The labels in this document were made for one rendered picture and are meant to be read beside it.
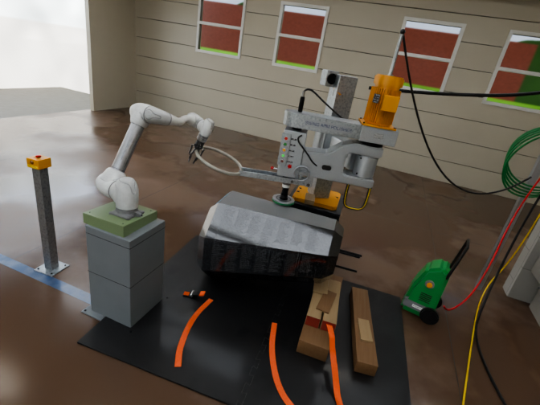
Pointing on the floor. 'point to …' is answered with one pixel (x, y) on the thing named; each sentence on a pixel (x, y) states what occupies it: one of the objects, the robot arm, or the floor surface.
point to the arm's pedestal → (125, 272)
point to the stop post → (43, 200)
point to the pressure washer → (431, 288)
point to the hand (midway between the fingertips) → (192, 159)
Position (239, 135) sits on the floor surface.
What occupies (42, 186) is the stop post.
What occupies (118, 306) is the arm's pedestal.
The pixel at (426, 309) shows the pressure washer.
